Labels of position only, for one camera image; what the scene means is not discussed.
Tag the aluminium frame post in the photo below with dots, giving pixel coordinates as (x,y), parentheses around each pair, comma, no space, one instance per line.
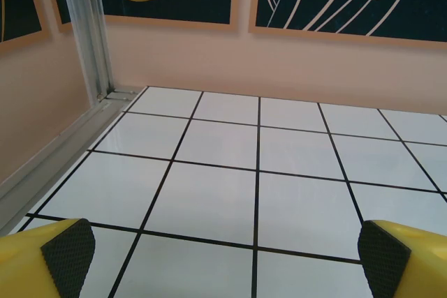
(87,33)

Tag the aluminium side rail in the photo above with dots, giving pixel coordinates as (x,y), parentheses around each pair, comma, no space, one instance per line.
(52,151)

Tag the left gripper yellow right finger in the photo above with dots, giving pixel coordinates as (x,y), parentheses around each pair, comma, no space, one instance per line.
(412,263)

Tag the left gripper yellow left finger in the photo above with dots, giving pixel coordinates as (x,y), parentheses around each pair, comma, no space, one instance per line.
(31,263)

